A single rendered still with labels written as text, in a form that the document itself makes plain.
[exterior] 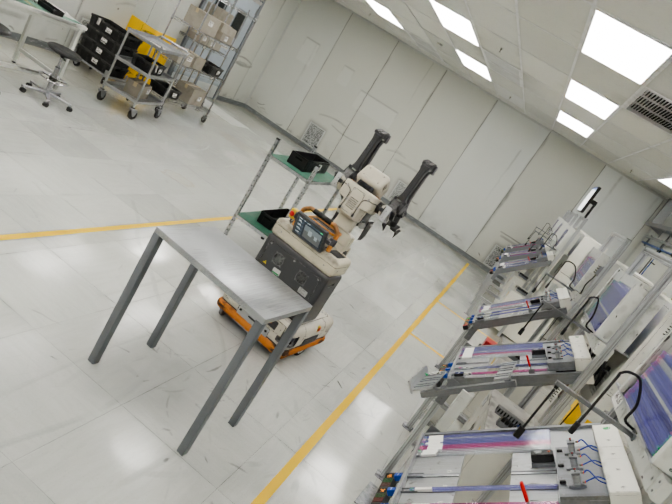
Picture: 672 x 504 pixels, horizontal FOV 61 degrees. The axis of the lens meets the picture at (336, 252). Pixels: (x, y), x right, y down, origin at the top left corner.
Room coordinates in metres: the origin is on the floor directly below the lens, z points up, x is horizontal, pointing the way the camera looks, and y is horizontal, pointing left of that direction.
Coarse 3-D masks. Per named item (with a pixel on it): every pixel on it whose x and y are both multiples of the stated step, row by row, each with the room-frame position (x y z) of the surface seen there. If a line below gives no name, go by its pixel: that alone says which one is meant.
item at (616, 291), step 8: (608, 288) 3.36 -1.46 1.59; (616, 288) 3.20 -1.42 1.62; (624, 288) 3.14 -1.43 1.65; (608, 296) 3.23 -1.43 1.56; (616, 296) 3.07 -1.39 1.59; (600, 304) 3.26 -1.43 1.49; (608, 304) 3.10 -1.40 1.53; (616, 304) 2.96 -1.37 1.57; (592, 312) 3.29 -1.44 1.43; (600, 312) 3.13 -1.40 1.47; (608, 312) 2.99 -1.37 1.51; (592, 320) 3.16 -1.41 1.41; (600, 320) 3.01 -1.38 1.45
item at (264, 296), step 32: (192, 256) 2.35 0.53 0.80; (224, 256) 2.56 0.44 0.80; (128, 288) 2.42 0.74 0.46; (224, 288) 2.28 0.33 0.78; (256, 288) 2.43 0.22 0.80; (288, 288) 2.65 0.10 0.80; (160, 320) 2.81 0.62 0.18; (256, 320) 2.21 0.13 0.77; (96, 352) 2.41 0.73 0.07; (224, 384) 2.20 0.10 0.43; (256, 384) 2.59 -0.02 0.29
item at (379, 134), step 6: (378, 132) 4.22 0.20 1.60; (384, 132) 4.26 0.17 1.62; (372, 138) 4.22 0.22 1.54; (378, 138) 4.20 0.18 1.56; (384, 138) 4.26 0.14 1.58; (372, 144) 4.20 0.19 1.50; (366, 150) 4.19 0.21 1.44; (372, 150) 4.22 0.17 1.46; (360, 156) 4.19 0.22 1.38; (366, 156) 4.19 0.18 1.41; (360, 162) 4.18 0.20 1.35; (348, 168) 4.18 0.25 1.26; (354, 168) 4.17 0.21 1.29; (360, 168) 4.20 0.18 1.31; (354, 174) 4.14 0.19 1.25; (354, 180) 4.17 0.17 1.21
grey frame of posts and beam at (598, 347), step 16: (640, 256) 3.55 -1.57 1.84; (656, 288) 2.82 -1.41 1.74; (640, 304) 2.83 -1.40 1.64; (592, 336) 3.05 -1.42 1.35; (624, 336) 2.82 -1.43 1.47; (608, 352) 2.82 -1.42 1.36; (576, 384) 2.82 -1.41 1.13; (528, 400) 3.54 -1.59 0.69; (560, 400) 2.83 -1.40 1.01; (416, 416) 3.66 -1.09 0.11; (432, 416) 2.93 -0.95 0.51; (416, 432) 2.94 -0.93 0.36; (400, 448) 2.94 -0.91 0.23; (496, 480) 2.83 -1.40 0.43; (480, 496) 2.84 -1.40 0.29
